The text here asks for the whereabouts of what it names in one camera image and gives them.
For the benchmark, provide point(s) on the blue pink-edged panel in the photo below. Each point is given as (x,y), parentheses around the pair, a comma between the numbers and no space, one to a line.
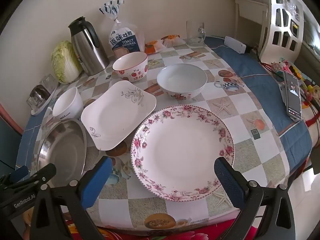
(8,135)

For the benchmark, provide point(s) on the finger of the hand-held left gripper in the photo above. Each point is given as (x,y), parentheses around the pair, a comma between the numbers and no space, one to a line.
(42,175)
(20,171)

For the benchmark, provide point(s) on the large white square bowl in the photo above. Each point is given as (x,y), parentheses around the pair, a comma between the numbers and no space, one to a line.
(67,102)

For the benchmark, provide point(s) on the strawberry print bowl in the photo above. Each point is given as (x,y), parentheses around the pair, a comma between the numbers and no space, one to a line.
(127,62)

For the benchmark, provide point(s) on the pile of colourful trinkets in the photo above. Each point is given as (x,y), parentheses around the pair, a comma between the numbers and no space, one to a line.
(307,87)

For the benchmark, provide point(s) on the square white plate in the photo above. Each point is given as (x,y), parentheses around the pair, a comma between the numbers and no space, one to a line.
(117,120)

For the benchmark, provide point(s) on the dark glass cup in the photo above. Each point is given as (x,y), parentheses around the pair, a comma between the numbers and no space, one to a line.
(37,97)

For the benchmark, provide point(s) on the napa cabbage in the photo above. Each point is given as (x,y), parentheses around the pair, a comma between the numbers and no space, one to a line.
(65,62)

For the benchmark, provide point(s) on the glass mug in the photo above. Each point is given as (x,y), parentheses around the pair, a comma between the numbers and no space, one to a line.
(193,33)

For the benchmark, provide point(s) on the white bowl floral base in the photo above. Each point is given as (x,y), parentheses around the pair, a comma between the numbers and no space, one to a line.
(180,77)

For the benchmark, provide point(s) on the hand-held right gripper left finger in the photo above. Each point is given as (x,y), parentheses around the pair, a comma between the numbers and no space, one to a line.
(97,180)

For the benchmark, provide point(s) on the smartphone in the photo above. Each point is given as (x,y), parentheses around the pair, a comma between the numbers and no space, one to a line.
(293,97)

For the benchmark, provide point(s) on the white floral tray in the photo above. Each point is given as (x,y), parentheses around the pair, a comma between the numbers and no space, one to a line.
(51,97)

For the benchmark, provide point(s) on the toast bread bag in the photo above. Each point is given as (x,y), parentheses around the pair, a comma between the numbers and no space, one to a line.
(123,41)

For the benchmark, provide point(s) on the orange snack packet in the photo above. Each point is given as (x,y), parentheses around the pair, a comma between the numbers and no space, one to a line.
(172,40)
(153,47)

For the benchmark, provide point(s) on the clear glass cup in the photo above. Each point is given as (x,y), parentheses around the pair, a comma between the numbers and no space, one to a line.
(48,82)

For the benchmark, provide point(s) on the stainless steel thermos jug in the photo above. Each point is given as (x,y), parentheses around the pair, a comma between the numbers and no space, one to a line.
(90,52)

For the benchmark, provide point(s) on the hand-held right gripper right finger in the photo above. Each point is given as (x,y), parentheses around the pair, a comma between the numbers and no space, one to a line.
(228,182)

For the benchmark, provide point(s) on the round floral rim plate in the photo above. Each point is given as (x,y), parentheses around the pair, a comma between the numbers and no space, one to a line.
(180,150)

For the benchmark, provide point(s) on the steel basin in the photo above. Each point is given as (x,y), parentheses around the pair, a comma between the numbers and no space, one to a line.
(65,152)

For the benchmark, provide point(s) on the white carved chair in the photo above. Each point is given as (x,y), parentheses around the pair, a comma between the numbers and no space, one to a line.
(271,2)

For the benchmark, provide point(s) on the white power strip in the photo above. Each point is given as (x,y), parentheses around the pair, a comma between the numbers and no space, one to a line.
(235,44)

